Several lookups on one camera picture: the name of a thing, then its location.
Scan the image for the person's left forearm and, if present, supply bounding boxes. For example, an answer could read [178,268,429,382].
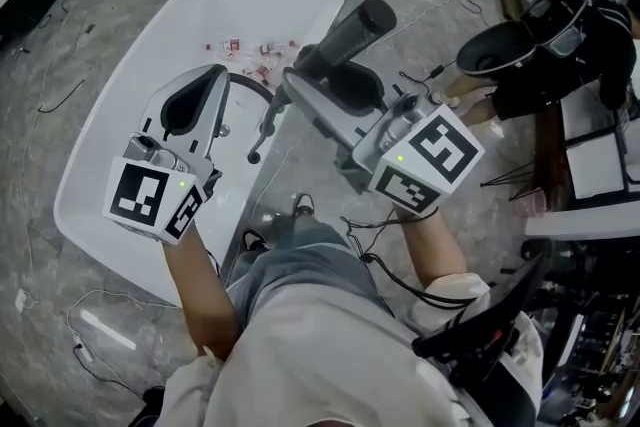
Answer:
[161,229,240,362]

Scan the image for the small white power strip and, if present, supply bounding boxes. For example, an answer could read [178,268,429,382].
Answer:
[71,334,95,365]

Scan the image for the white bathtub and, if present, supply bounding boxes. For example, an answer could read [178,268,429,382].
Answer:
[53,0,347,310]

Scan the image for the person's black shoe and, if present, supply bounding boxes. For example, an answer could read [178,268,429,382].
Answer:
[291,192,317,220]
[241,228,267,252]

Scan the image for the person's right forearm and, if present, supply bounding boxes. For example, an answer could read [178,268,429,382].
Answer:
[393,207,470,292]

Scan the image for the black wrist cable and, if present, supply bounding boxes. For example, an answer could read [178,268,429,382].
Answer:
[339,204,477,312]

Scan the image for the black floor cable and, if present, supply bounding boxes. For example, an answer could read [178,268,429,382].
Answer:
[36,79,87,115]

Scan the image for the scattered small red-label bottles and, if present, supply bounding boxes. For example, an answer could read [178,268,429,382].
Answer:
[203,34,302,82]

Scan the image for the black shoulder harness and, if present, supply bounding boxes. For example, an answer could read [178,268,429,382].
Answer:
[411,254,549,387]

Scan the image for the pink plastic cup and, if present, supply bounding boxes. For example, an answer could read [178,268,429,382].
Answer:
[514,188,550,219]

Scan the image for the black tripod stand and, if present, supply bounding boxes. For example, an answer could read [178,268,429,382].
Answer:
[479,161,540,202]

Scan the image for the person's white shirt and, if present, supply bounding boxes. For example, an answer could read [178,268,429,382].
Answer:
[158,271,545,427]

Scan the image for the black curved faucet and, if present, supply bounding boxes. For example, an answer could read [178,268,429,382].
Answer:
[228,72,290,139]

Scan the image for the black shower hose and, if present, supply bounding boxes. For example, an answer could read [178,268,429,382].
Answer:
[247,114,275,166]

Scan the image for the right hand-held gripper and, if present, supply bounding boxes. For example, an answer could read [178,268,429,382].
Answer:
[281,61,487,218]

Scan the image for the white cabinet with black frame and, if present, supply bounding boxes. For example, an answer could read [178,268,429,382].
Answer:
[559,83,640,212]

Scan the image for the person's blue jeans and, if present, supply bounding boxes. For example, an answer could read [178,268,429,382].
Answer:
[226,219,384,319]

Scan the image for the black round chair shell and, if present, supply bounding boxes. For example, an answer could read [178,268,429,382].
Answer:
[456,21,540,78]

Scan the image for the white shelf board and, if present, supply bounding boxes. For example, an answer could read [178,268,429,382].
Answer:
[524,203,640,242]

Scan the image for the black cylindrical bottle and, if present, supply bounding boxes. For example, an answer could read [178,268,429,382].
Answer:
[298,0,399,79]

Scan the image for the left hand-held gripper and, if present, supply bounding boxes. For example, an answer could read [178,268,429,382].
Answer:
[101,63,232,247]

